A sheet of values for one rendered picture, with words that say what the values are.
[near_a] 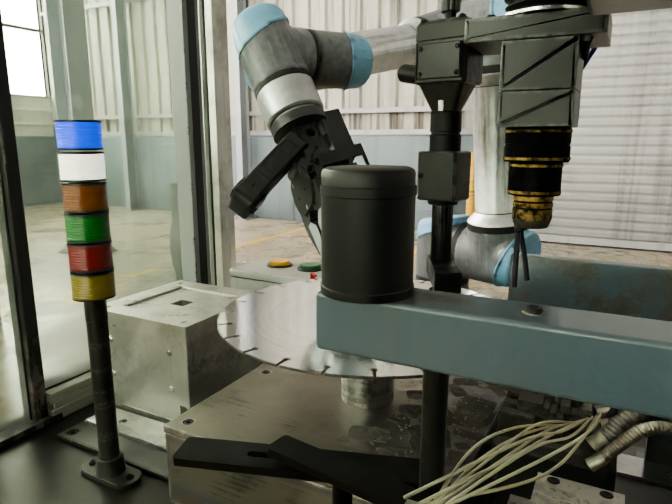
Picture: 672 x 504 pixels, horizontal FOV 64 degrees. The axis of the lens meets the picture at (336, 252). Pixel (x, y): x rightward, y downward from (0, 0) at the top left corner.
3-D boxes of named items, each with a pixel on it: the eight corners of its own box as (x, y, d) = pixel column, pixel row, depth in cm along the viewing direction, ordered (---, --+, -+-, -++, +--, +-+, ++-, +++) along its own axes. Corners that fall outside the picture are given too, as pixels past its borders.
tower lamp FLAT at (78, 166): (50, 181, 57) (47, 152, 56) (87, 178, 61) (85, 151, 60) (79, 182, 55) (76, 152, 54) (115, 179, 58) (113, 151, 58)
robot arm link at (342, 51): (327, 40, 83) (267, 34, 76) (378, 29, 75) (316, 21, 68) (329, 93, 85) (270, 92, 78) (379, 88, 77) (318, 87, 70)
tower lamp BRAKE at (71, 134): (47, 150, 56) (44, 120, 55) (84, 149, 60) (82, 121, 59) (76, 150, 54) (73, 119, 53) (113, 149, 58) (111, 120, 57)
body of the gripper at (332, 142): (380, 185, 63) (342, 96, 65) (313, 203, 60) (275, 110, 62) (360, 210, 70) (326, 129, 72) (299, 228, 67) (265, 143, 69)
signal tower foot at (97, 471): (74, 472, 65) (72, 452, 65) (99, 457, 68) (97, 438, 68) (125, 493, 61) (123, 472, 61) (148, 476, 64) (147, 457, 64)
